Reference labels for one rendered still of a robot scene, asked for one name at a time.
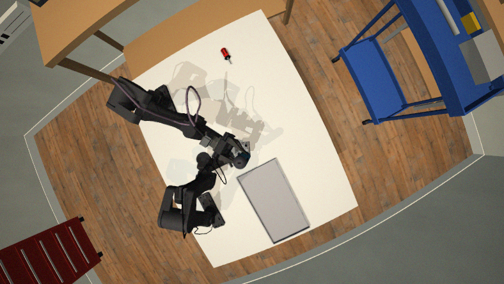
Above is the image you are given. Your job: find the dark blue electric screwdriver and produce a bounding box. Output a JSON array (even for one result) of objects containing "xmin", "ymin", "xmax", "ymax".
[{"xmin": 233, "ymin": 152, "xmax": 250, "ymax": 170}]

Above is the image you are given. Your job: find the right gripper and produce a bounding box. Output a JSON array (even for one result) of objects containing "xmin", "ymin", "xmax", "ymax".
[{"xmin": 216, "ymin": 160, "xmax": 233, "ymax": 168}]

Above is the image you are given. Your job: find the red hand screwdriver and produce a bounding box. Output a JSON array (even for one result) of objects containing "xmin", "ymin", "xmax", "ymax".
[{"xmin": 221, "ymin": 47, "xmax": 231, "ymax": 64}]

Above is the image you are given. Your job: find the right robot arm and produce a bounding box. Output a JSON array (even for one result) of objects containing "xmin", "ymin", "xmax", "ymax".
[{"xmin": 157, "ymin": 152, "xmax": 225, "ymax": 233}]

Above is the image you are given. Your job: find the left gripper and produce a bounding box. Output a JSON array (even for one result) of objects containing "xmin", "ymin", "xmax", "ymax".
[{"xmin": 199, "ymin": 131, "xmax": 248, "ymax": 163}]

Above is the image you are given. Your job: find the grey l-shaped bracket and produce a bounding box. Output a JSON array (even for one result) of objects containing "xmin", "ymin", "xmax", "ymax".
[{"xmin": 235, "ymin": 141, "xmax": 251, "ymax": 157}]

